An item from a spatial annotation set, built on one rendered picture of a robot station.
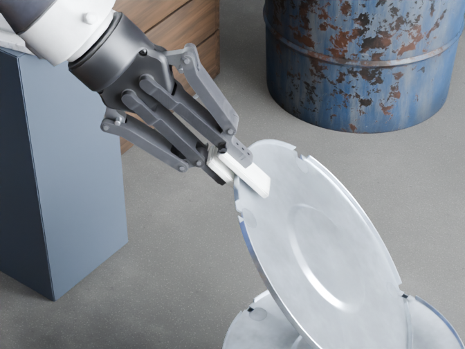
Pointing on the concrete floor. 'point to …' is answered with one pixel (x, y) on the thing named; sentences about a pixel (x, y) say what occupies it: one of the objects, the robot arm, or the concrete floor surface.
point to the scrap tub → (361, 60)
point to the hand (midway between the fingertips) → (239, 171)
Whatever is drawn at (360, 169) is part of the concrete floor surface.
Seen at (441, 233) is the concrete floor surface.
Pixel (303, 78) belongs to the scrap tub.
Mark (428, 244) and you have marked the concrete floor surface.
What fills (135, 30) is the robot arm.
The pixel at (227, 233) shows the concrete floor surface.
